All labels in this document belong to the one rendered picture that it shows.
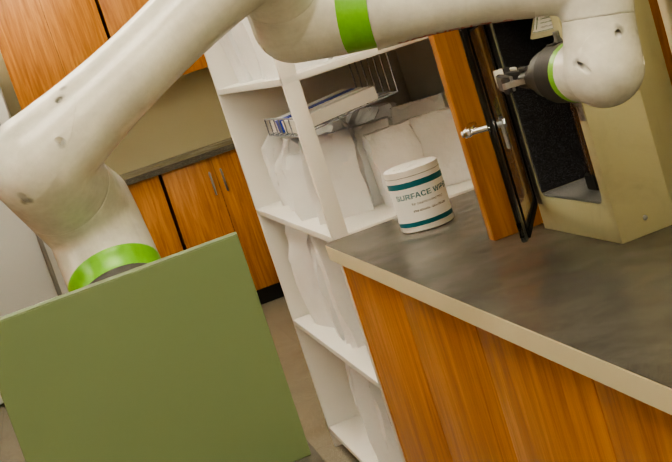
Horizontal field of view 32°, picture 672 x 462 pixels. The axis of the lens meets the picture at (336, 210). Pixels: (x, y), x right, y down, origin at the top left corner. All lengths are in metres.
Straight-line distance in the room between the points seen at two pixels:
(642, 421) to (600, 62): 0.48
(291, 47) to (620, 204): 0.70
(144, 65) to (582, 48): 0.59
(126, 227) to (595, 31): 0.68
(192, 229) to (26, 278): 0.98
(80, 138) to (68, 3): 5.62
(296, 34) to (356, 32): 0.08
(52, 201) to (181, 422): 0.32
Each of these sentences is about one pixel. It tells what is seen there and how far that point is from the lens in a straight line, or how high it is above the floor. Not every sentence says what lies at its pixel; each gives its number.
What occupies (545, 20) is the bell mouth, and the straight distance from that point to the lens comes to 2.16.
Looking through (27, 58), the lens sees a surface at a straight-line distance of 7.08.
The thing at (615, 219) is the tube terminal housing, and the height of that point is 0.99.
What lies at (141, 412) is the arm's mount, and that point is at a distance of 1.49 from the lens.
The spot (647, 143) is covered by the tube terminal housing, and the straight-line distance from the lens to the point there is 2.12.
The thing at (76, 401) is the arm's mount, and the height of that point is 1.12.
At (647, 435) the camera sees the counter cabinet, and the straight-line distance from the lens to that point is 1.62.
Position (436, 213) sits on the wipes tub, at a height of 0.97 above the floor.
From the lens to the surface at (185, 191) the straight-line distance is 6.93.
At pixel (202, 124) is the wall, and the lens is 7.49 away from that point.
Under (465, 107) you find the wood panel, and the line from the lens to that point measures 2.38.
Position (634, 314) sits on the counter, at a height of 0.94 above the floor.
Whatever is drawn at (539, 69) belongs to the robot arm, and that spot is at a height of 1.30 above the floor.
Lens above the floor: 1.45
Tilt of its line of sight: 9 degrees down
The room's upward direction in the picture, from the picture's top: 18 degrees counter-clockwise
